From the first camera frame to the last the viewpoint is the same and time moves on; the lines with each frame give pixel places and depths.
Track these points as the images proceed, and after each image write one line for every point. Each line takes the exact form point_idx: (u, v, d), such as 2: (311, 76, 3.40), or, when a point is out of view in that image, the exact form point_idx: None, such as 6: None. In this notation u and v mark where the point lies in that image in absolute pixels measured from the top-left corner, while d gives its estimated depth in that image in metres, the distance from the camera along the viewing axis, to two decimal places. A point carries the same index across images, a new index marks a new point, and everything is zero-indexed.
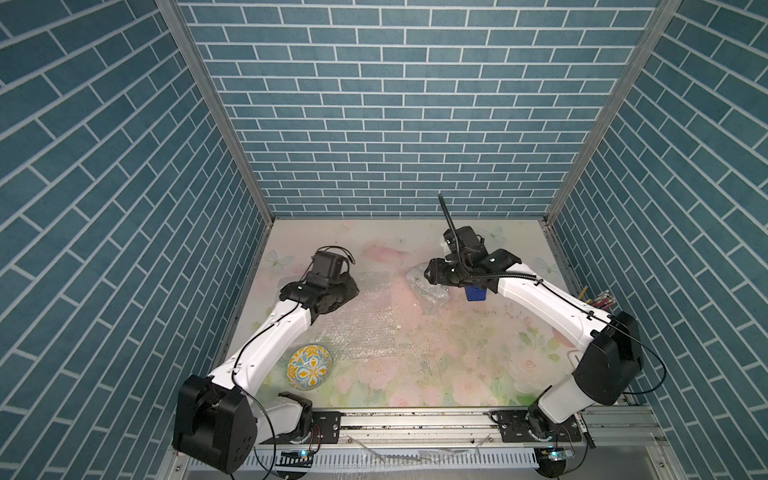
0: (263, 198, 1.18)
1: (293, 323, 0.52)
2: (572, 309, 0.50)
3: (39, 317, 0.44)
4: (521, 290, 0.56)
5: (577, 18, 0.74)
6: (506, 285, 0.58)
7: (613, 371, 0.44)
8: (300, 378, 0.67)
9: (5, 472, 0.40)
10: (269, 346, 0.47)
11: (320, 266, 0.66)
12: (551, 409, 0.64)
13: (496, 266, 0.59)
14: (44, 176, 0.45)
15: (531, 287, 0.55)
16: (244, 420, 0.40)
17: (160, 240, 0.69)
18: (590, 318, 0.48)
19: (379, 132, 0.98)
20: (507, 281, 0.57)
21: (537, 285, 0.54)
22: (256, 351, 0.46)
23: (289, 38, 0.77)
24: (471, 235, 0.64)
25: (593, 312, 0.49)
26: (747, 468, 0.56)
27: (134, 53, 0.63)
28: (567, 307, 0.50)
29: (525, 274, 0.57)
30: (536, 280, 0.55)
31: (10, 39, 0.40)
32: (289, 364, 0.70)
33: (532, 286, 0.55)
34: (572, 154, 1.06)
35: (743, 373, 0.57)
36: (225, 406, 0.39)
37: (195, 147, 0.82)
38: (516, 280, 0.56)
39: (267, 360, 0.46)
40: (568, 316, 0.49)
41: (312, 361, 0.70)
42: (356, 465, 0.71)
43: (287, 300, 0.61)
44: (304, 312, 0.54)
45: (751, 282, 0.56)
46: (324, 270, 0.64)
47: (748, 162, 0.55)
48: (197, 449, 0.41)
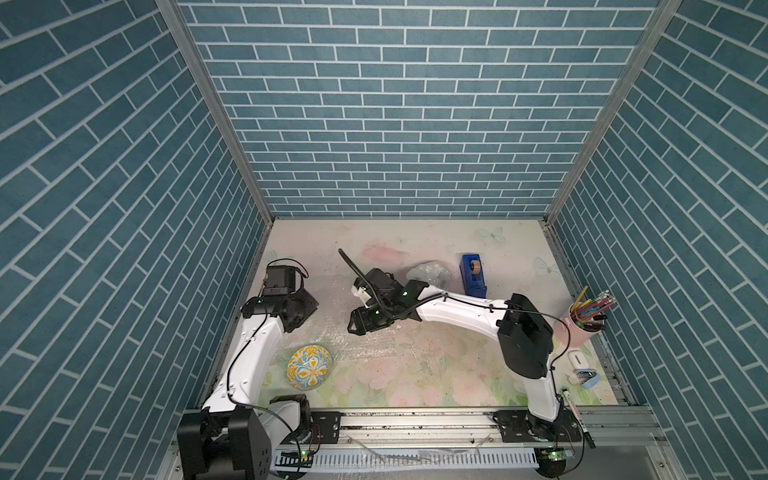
0: (263, 198, 1.18)
1: (269, 334, 0.52)
2: (478, 309, 0.56)
3: (39, 317, 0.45)
4: (436, 309, 0.60)
5: (577, 18, 0.74)
6: (423, 309, 0.62)
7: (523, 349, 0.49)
8: (300, 378, 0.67)
9: (5, 472, 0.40)
10: (253, 361, 0.47)
11: (275, 278, 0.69)
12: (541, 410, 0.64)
13: (411, 299, 0.64)
14: (44, 176, 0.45)
15: (442, 304, 0.60)
16: (258, 434, 0.40)
17: (160, 240, 0.69)
18: (492, 310, 0.54)
19: (379, 132, 0.98)
20: (422, 306, 0.62)
21: (445, 300, 0.60)
22: (243, 369, 0.46)
23: (289, 38, 0.77)
24: (381, 275, 0.66)
25: (493, 305, 0.55)
26: (747, 468, 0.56)
27: (134, 53, 0.63)
28: (473, 309, 0.56)
29: (434, 294, 0.62)
30: (443, 297, 0.61)
31: (10, 39, 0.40)
32: (289, 364, 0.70)
33: (442, 303, 0.60)
34: (572, 154, 1.06)
35: (743, 373, 0.57)
36: (235, 427, 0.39)
37: (195, 147, 0.82)
38: (429, 303, 0.61)
39: (257, 373, 0.46)
40: (477, 316, 0.55)
41: (311, 361, 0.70)
42: (355, 465, 0.71)
43: (253, 315, 0.55)
44: (276, 321, 0.54)
45: (751, 282, 0.56)
46: (280, 281, 0.64)
47: (748, 162, 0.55)
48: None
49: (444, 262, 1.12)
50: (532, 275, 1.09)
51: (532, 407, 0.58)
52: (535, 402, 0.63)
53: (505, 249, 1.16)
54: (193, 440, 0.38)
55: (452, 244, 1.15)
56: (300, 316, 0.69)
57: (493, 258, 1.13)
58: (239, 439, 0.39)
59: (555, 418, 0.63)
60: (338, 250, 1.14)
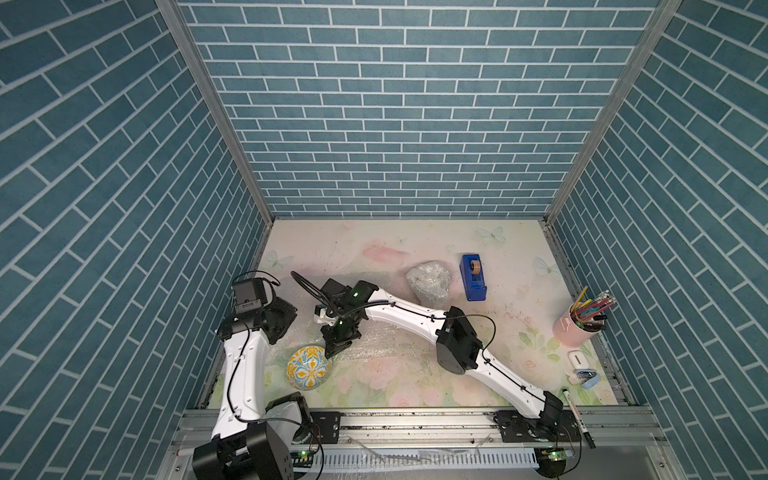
0: (262, 198, 1.17)
1: (257, 347, 0.51)
2: (421, 316, 0.64)
3: (40, 317, 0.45)
4: (383, 313, 0.66)
5: (577, 18, 0.74)
6: (372, 312, 0.67)
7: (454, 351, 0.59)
8: (299, 378, 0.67)
9: (5, 472, 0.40)
10: (251, 377, 0.46)
11: (244, 292, 0.61)
12: (524, 410, 0.66)
13: (359, 300, 0.68)
14: (44, 176, 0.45)
15: (389, 309, 0.66)
16: (278, 443, 0.40)
17: (159, 240, 0.69)
18: (433, 320, 0.63)
19: (379, 132, 0.98)
20: (371, 309, 0.67)
21: (393, 305, 0.67)
22: (241, 387, 0.45)
23: (288, 38, 0.77)
24: (332, 283, 0.74)
25: (434, 314, 0.64)
26: (747, 468, 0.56)
27: (133, 53, 0.63)
28: (417, 317, 0.64)
29: (381, 300, 0.68)
30: (391, 303, 0.67)
31: (10, 39, 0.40)
32: (289, 364, 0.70)
33: (391, 308, 0.66)
34: (572, 154, 1.06)
35: (743, 373, 0.57)
36: (253, 443, 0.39)
37: (195, 147, 0.82)
38: (376, 307, 0.67)
39: (257, 388, 0.45)
40: (420, 325, 0.63)
41: (310, 361, 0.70)
42: (356, 465, 0.71)
43: (235, 336, 0.52)
44: (260, 333, 0.53)
45: (751, 282, 0.56)
46: (249, 294, 0.61)
47: (748, 162, 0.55)
48: None
49: (444, 262, 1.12)
50: (532, 274, 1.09)
51: (518, 410, 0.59)
52: (515, 403, 0.66)
53: (506, 249, 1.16)
54: (212, 470, 0.37)
55: (452, 244, 1.15)
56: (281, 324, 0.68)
57: (493, 258, 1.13)
58: (261, 453, 0.39)
59: (540, 409, 0.66)
60: (338, 250, 1.14)
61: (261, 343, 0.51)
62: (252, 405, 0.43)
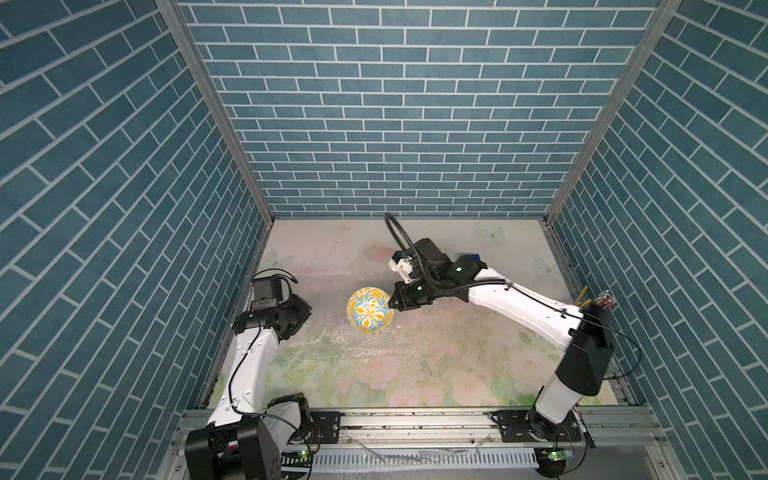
0: (262, 198, 1.17)
1: (265, 344, 0.52)
2: (547, 309, 0.50)
3: (40, 317, 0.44)
4: (494, 297, 0.54)
5: (577, 18, 0.74)
6: (477, 294, 0.55)
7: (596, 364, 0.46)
8: (356, 314, 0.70)
9: (5, 472, 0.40)
10: (255, 372, 0.48)
11: (261, 290, 0.63)
12: (549, 411, 0.63)
13: (463, 275, 0.58)
14: (44, 176, 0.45)
15: (502, 293, 0.53)
16: (267, 440, 0.39)
17: (159, 240, 0.69)
18: (564, 316, 0.48)
19: (379, 132, 0.98)
20: (477, 289, 0.55)
21: (507, 289, 0.54)
22: (243, 379, 0.46)
23: (288, 38, 0.77)
24: (431, 246, 0.63)
25: (567, 310, 0.49)
26: (747, 468, 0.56)
27: (133, 53, 0.63)
28: (541, 308, 0.50)
29: (493, 280, 0.56)
30: (507, 285, 0.55)
31: (10, 39, 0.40)
32: (351, 298, 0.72)
33: (504, 291, 0.54)
34: (572, 154, 1.06)
35: (743, 373, 0.57)
36: (244, 436, 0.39)
37: (195, 147, 0.82)
38: (485, 287, 0.55)
39: (259, 384, 0.46)
40: (544, 318, 0.49)
41: (372, 301, 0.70)
42: (356, 465, 0.71)
43: (248, 331, 0.55)
44: (270, 330, 0.55)
45: (751, 281, 0.56)
46: (267, 293, 0.63)
47: (748, 162, 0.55)
48: None
49: None
50: (532, 274, 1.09)
51: (538, 404, 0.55)
52: (544, 401, 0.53)
53: (506, 249, 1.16)
54: (202, 457, 0.38)
55: (452, 244, 1.15)
56: (292, 323, 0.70)
57: (493, 258, 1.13)
58: (249, 449, 0.39)
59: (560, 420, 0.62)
60: (338, 250, 1.14)
61: (273, 341, 0.54)
62: (249, 398, 0.44)
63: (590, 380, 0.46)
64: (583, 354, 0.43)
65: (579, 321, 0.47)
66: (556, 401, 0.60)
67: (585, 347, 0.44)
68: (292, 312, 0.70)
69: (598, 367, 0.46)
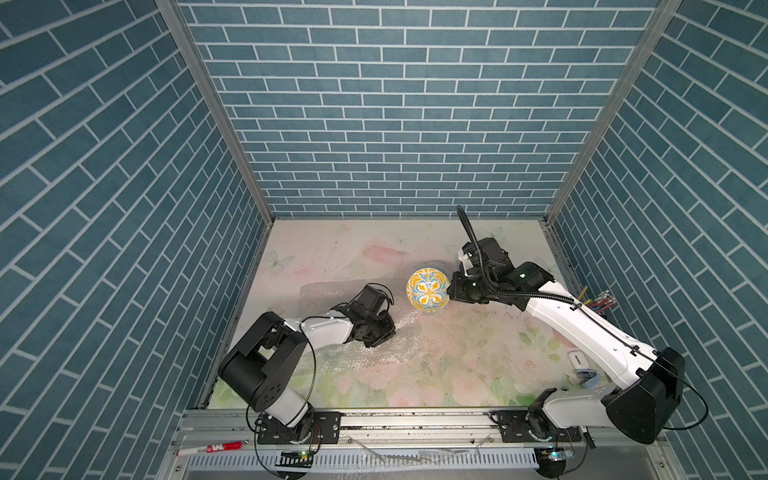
0: (263, 198, 1.18)
1: (343, 329, 0.62)
2: (615, 342, 0.45)
3: (39, 317, 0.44)
4: (557, 313, 0.50)
5: (577, 18, 0.74)
6: (538, 306, 0.53)
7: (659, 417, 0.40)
8: (416, 289, 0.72)
9: (5, 472, 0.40)
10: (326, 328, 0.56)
11: (366, 298, 0.74)
12: (556, 416, 0.63)
13: (527, 284, 0.54)
14: (45, 176, 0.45)
15: (569, 311, 0.50)
16: (292, 362, 0.46)
17: (160, 240, 0.69)
18: (635, 354, 0.44)
19: (379, 132, 0.98)
20: (537, 301, 0.52)
21: (574, 308, 0.50)
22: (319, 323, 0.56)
23: (289, 38, 0.77)
24: (493, 245, 0.59)
25: (639, 348, 0.45)
26: (747, 468, 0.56)
27: (134, 53, 0.63)
28: (608, 337, 0.46)
29: (562, 296, 0.52)
30: (574, 304, 0.50)
31: (10, 39, 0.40)
32: (417, 273, 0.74)
33: (569, 310, 0.50)
34: (572, 154, 1.06)
35: (743, 373, 0.57)
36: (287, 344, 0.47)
37: (195, 147, 0.82)
38: (551, 304, 0.51)
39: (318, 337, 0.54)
40: (610, 351, 0.45)
41: (434, 283, 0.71)
42: (356, 465, 0.71)
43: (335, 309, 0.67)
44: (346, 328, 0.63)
45: (751, 282, 0.56)
46: (368, 302, 0.74)
47: (747, 162, 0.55)
48: (239, 374, 0.45)
49: (444, 262, 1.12)
50: None
51: (549, 406, 0.66)
52: (558, 405, 0.64)
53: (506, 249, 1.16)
54: (258, 330, 0.49)
55: (452, 244, 1.15)
56: (375, 332, 0.79)
57: None
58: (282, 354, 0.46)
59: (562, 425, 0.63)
60: (338, 250, 1.14)
61: (343, 333, 0.63)
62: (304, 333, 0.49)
63: (646, 428, 0.43)
64: (647, 398, 0.40)
65: (651, 363, 0.43)
66: (573, 413, 0.59)
67: (653, 390, 0.40)
68: (376, 325, 0.78)
69: (663, 414, 0.40)
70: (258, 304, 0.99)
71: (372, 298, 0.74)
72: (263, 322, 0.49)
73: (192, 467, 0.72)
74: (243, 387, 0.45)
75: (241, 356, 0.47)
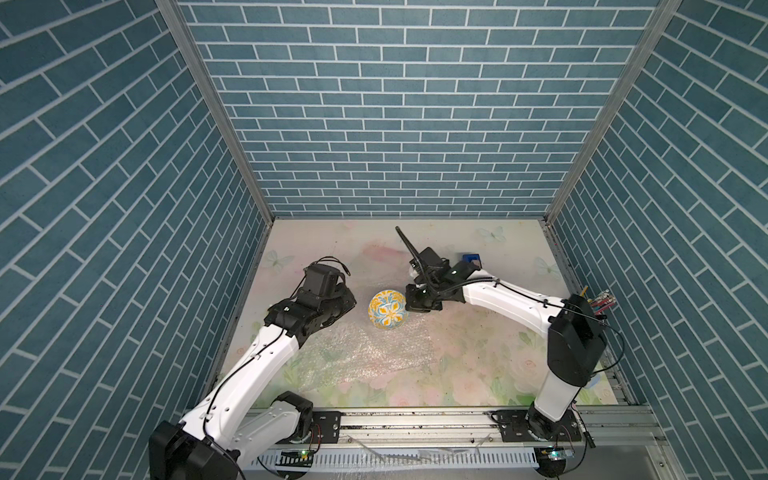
0: (262, 198, 1.17)
1: (278, 353, 0.48)
2: (530, 301, 0.53)
3: (39, 317, 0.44)
4: (484, 294, 0.59)
5: (577, 18, 0.74)
6: (470, 293, 0.61)
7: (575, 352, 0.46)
8: (378, 312, 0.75)
9: (5, 472, 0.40)
10: (249, 384, 0.44)
11: (312, 283, 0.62)
12: (545, 406, 0.64)
13: (460, 277, 0.63)
14: (44, 176, 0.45)
15: (492, 289, 0.58)
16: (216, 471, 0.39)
17: (159, 240, 0.69)
18: (546, 305, 0.52)
19: (379, 132, 0.98)
20: (469, 287, 0.60)
21: (495, 285, 0.59)
22: (233, 391, 0.43)
23: (288, 38, 0.77)
24: (430, 253, 0.68)
25: (547, 299, 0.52)
26: (747, 468, 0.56)
27: (133, 53, 0.63)
28: (524, 300, 0.54)
29: (483, 278, 0.61)
30: (494, 282, 0.59)
31: (10, 39, 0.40)
32: (376, 297, 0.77)
33: (492, 288, 0.58)
34: (572, 154, 1.06)
35: (743, 373, 0.57)
36: (194, 461, 0.37)
37: (195, 147, 0.82)
38: (476, 286, 0.60)
39: (246, 399, 0.43)
40: (527, 308, 0.53)
41: (393, 304, 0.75)
42: (355, 465, 0.71)
43: (271, 326, 0.51)
44: (292, 339, 0.50)
45: (751, 282, 0.56)
46: (316, 287, 0.59)
47: (747, 162, 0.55)
48: None
49: None
50: (532, 274, 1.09)
51: (538, 403, 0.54)
52: (544, 399, 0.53)
53: (506, 249, 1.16)
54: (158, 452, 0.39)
55: (452, 244, 1.15)
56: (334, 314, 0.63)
57: (493, 258, 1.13)
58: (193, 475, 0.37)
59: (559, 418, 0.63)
60: (338, 250, 1.14)
61: (288, 349, 0.49)
62: (225, 414, 0.41)
63: (577, 369, 0.48)
64: (561, 340, 0.47)
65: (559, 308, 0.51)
66: (548, 394, 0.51)
67: (563, 333, 0.46)
68: (337, 304, 0.64)
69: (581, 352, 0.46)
70: (258, 304, 0.99)
71: (320, 281, 0.58)
72: (160, 438, 0.38)
73: None
74: None
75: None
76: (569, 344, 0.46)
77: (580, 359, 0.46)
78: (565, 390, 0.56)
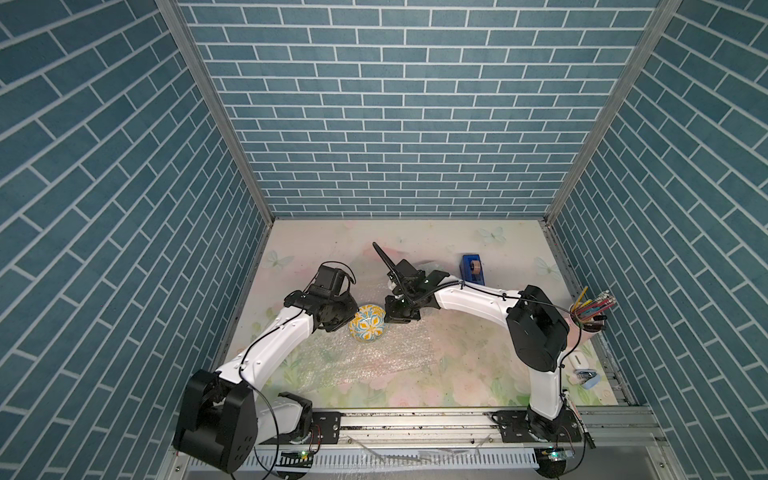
0: (262, 198, 1.17)
1: (298, 327, 0.54)
2: (491, 297, 0.58)
3: (39, 317, 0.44)
4: (453, 297, 0.63)
5: (577, 18, 0.74)
6: (442, 298, 0.65)
7: (534, 336, 0.50)
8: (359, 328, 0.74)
9: (5, 472, 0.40)
10: (276, 346, 0.49)
11: (323, 278, 0.67)
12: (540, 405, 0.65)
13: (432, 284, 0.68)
14: (45, 177, 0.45)
15: (458, 291, 0.63)
16: (247, 418, 0.41)
17: (159, 240, 0.69)
18: (504, 299, 0.56)
19: (379, 132, 0.98)
20: (440, 293, 0.65)
21: (461, 287, 0.64)
22: (263, 349, 0.48)
23: (288, 38, 0.77)
24: (406, 264, 0.73)
25: (506, 293, 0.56)
26: (748, 468, 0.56)
27: (134, 53, 0.63)
28: (487, 297, 0.58)
29: (451, 281, 0.67)
30: (460, 284, 0.65)
31: (10, 40, 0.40)
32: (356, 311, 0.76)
33: (459, 290, 0.63)
34: (572, 154, 1.06)
35: (743, 373, 0.57)
36: (232, 401, 0.40)
37: (195, 147, 0.82)
38: (445, 290, 0.65)
39: (272, 360, 0.47)
40: (490, 304, 0.57)
41: (373, 318, 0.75)
42: (355, 465, 0.71)
43: (291, 306, 0.58)
44: (309, 318, 0.56)
45: (751, 282, 0.56)
46: (327, 282, 0.66)
47: (747, 162, 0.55)
48: (200, 445, 0.41)
49: (444, 262, 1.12)
50: (532, 274, 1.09)
51: (534, 404, 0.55)
52: (536, 398, 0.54)
53: (506, 249, 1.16)
54: (194, 398, 0.41)
55: (452, 244, 1.15)
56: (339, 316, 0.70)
57: (493, 258, 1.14)
58: (229, 416, 0.40)
59: (556, 416, 0.63)
60: (338, 250, 1.14)
61: (306, 327, 0.55)
62: (256, 368, 0.45)
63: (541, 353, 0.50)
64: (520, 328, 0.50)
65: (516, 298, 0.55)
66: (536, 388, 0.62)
67: (520, 320, 0.50)
68: (340, 307, 0.70)
69: (540, 337, 0.50)
70: (258, 304, 0.99)
71: (330, 276, 0.66)
72: (197, 385, 0.41)
73: (193, 467, 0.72)
74: (211, 454, 0.40)
75: (191, 428, 0.41)
76: (526, 330, 0.49)
77: (541, 344, 0.50)
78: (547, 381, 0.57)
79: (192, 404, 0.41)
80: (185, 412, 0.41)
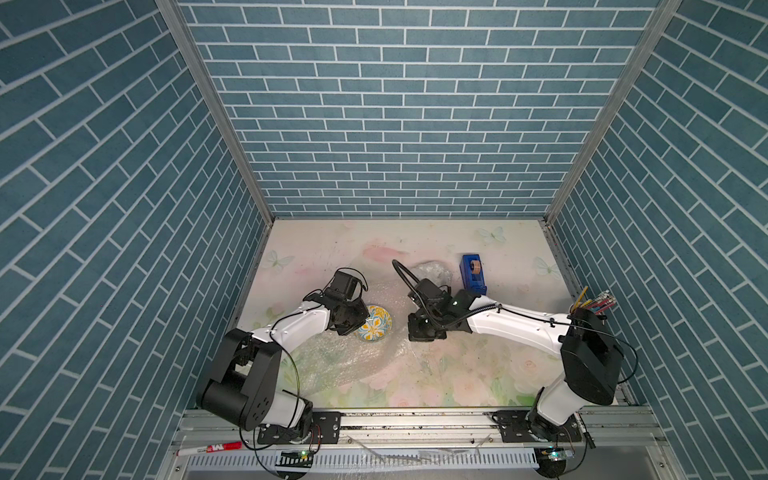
0: (263, 198, 1.18)
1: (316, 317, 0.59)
2: (536, 323, 0.52)
3: (40, 317, 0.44)
4: (488, 321, 0.58)
5: (577, 18, 0.74)
6: (476, 322, 0.59)
7: (593, 371, 0.44)
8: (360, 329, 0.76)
9: (5, 472, 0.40)
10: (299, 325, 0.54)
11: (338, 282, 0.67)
12: (550, 414, 0.63)
13: (461, 308, 0.63)
14: (44, 176, 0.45)
15: (496, 316, 0.57)
16: (268, 378, 0.43)
17: (160, 240, 0.69)
18: (553, 326, 0.50)
19: (379, 132, 0.98)
20: (472, 317, 0.60)
21: (499, 311, 0.58)
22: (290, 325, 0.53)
23: (288, 38, 0.77)
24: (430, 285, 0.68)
25: (554, 319, 0.52)
26: (748, 468, 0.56)
27: (133, 53, 0.63)
28: (530, 323, 0.53)
29: (485, 305, 0.61)
30: (497, 308, 0.59)
31: (9, 39, 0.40)
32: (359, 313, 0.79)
33: (496, 314, 0.58)
34: (572, 154, 1.06)
35: (743, 373, 0.57)
36: (261, 358, 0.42)
37: (195, 147, 0.82)
38: (480, 314, 0.59)
39: (295, 338, 0.52)
40: (535, 330, 0.51)
41: (375, 320, 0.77)
42: (355, 465, 0.71)
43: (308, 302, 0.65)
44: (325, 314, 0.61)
45: (751, 282, 0.56)
46: (341, 286, 0.73)
47: (747, 162, 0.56)
48: (221, 402, 0.43)
49: (444, 262, 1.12)
50: (532, 274, 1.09)
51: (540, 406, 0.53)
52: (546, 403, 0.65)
53: (506, 249, 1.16)
54: (227, 352, 0.45)
55: (452, 244, 1.15)
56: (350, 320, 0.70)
57: (494, 258, 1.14)
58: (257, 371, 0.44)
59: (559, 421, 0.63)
60: (338, 250, 1.14)
61: (321, 323, 0.60)
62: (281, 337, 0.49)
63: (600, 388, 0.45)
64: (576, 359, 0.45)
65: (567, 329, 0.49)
66: (552, 401, 0.61)
67: (577, 351, 0.45)
68: (351, 312, 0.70)
69: (599, 371, 0.45)
70: (258, 304, 0.99)
71: (345, 281, 0.73)
72: (230, 342, 0.46)
73: (193, 467, 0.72)
74: (230, 412, 0.43)
75: (217, 382, 0.45)
76: (585, 362, 0.44)
77: (601, 378, 0.45)
78: (576, 399, 0.54)
79: (223, 358, 0.45)
80: (214, 366, 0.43)
